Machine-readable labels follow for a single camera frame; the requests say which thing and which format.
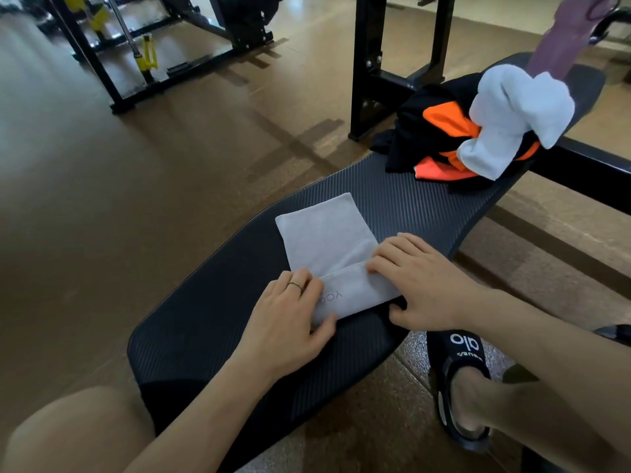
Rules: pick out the black ribbed bench pad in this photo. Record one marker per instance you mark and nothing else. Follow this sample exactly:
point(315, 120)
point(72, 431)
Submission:
point(197, 330)

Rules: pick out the person's left hand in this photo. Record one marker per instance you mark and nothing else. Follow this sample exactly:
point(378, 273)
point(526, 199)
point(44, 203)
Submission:
point(281, 334)

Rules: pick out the black right slipper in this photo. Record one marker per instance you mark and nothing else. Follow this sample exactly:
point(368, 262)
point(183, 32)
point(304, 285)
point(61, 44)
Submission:
point(458, 349)

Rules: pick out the yellow safety catch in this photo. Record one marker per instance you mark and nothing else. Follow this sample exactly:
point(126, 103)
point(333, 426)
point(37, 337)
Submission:
point(147, 59)

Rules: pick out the black steel bench frame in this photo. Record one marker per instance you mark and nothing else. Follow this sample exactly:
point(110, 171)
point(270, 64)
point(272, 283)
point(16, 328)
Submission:
point(362, 68)

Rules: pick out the person's left leg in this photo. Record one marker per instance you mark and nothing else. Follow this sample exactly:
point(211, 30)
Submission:
point(74, 433)

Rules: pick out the rack of black weight plates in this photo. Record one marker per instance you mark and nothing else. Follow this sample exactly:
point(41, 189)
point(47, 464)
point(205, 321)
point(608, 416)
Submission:
point(609, 22)

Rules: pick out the black orange jacket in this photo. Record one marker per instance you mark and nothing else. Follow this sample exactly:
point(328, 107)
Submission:
point(409, 137)

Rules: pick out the white towel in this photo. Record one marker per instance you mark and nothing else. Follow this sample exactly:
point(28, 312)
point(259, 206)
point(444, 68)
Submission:
point(512, 113)

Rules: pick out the person's right hand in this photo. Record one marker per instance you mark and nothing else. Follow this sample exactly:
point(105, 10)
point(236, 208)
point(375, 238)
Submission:
point(434, 285)

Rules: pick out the grey yoga fitness towel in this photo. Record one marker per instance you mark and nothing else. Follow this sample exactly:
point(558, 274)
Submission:
point(325, 236)

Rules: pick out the pink water bottle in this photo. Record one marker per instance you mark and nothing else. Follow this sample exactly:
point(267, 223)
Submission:
point(557, 39)

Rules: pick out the black power rack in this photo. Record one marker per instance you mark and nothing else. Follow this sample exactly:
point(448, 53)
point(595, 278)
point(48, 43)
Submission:
point(246, 24)

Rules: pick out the yellow black gym machine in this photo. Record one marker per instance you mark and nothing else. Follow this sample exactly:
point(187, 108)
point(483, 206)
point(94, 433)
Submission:
point(96, 14)

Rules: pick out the person's left forearm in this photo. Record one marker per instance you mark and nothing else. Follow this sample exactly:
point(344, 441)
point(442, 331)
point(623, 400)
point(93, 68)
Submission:
point(197, 423)

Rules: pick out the person's right forearm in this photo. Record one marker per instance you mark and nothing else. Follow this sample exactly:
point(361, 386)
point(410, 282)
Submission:
point(557, 359)

